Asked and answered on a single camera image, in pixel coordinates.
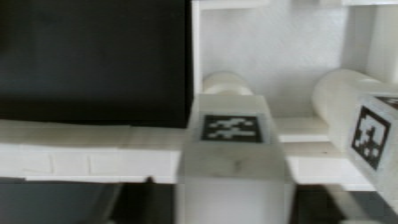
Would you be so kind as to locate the white chair leg block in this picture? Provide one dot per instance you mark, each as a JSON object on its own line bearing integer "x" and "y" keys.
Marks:
{"x": 356, "y": 105}
{"x": 235, "y": 185}

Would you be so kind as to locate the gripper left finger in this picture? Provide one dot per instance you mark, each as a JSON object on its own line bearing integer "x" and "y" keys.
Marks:
{"x": 42, "y": 202}

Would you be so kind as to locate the white U-shaped fence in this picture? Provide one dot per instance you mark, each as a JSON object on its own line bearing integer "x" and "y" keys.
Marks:
{"x": 61, "y": 152}

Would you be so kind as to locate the white chair seat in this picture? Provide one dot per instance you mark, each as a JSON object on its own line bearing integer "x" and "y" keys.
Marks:
{"x": 281, "y": 40}

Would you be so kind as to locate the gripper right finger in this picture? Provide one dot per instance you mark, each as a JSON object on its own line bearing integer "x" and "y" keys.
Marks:
{"x": 329, "y": 205}

